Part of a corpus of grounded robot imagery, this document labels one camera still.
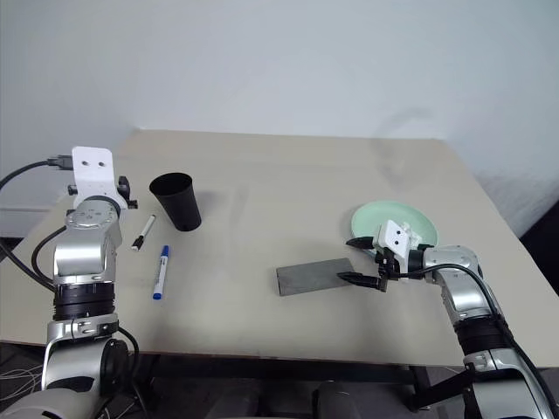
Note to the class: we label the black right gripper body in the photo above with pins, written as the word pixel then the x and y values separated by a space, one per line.
pixel 386 262

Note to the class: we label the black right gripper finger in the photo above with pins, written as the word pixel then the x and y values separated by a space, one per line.
pixel 358 278
pixel 360 242

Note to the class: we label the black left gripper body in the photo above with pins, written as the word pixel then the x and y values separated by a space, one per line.
pixel 126 192

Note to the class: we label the pale green round plate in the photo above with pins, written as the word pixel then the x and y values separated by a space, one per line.
pixel 375 216

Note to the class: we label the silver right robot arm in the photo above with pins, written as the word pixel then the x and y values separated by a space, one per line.
pixel 463 279

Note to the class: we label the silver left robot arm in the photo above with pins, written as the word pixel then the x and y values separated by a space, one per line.
pixel 83 270

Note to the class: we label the white marker with black cap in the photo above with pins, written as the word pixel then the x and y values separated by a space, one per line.
pixel 144 233

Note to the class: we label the grey rectangular case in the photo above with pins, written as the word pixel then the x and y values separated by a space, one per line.
pixel 312 277

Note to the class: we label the black plastic cup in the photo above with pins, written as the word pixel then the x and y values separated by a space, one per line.
pixel 177 201

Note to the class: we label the white marker with blue cap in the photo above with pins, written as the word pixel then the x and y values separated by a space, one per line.
pixel 161 272

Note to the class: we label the dark rounded shape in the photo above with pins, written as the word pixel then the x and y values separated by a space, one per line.
pixel 338 399

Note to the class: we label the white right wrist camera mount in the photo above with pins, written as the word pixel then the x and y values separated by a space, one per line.
pixel 395 238

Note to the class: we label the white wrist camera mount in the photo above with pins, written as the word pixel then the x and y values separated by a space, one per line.
pixel 395 238
pixel 92 174

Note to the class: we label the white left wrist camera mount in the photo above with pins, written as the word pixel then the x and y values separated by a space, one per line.
pixel 92 174

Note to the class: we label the black table frame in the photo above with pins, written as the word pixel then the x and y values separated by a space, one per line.
pixel 284 368

